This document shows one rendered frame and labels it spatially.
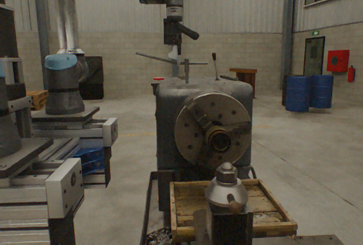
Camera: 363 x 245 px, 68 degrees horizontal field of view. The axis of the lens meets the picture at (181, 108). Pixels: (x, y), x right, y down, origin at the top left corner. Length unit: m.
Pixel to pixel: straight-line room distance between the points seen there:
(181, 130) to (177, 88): 0.23
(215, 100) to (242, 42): 10.89
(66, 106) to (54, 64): 0.17
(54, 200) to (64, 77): 0.58
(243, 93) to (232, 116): 0.20
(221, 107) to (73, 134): 0.59
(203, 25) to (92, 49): 4.50
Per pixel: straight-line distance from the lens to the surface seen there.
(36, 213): 0.71
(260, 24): 12.35
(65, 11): 1.30
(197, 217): 0.65
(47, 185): 0.67
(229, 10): 11.92
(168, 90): 1.21
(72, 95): 1.15
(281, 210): 0.95
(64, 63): 1.14
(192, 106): 1.06
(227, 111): 1.08
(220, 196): 0.49
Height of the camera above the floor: 1.37
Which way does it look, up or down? 10 degrees down
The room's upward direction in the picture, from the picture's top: 1 degrees counter-clockwise
